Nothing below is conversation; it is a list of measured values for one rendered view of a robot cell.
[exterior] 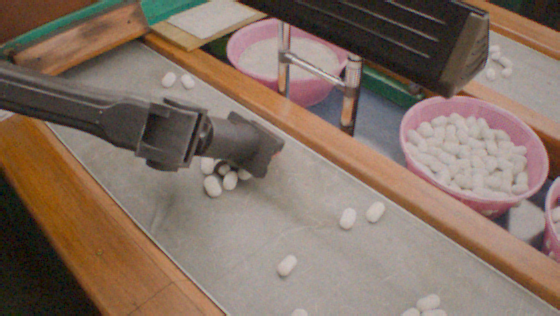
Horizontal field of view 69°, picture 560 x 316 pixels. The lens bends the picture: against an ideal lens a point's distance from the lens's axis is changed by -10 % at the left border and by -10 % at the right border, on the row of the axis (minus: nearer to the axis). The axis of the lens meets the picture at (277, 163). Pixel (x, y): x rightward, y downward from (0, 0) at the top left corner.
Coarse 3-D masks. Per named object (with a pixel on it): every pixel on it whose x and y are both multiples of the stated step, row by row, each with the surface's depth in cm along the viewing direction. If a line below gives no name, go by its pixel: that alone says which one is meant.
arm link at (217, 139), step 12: (216, 120) 59; (228, 120) 61; (204, 132) 57; (216, 132) 57; (228, 132) 60; (204, 144) 58; (216, 144) 58; (228, 144) 60; (204, 156) 59; (216, 156) 60
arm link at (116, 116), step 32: (0, 64) 44; (0, 96) 43; (32, 96) 44; (64, 96) 46; (96, 96) 47; (128, 96) 49; (96, 128) 48; (128, 128) 50; (160, 128) 51; (192, 128) 54; (160, 160) 52
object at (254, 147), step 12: (240, 120) 68; (240, 132) 62; (252, 132) 65; (264, 132) 65; (240, 144) 62; (252, 144) 64; (264, 144) 65; (276, 144) 64; (228, 156) 62; (240, 156) 64; (252, 156) 66; (264, 156) 65; (252, 168) 66; (264, 168) 65
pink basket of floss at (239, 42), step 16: (240, 32) 101; (256, 32) 104; (304, 32) 106; (240, 48) 101; (336, 48) 101; (256, 80) 90; (272, 80) 87; (304, 80) 87; (320, 80) 89; (304, 96) 92; (320, 96) 95
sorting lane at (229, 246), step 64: (128, 64) 97; (64, 128) 81; (128, 192) 70; (192, 192) 70; (256, 192) 70; (320, 192) 70; (192, 256) 61; (256, 256) 61; (320, 256) 61; (384, 256) 61; (448, 256) 61
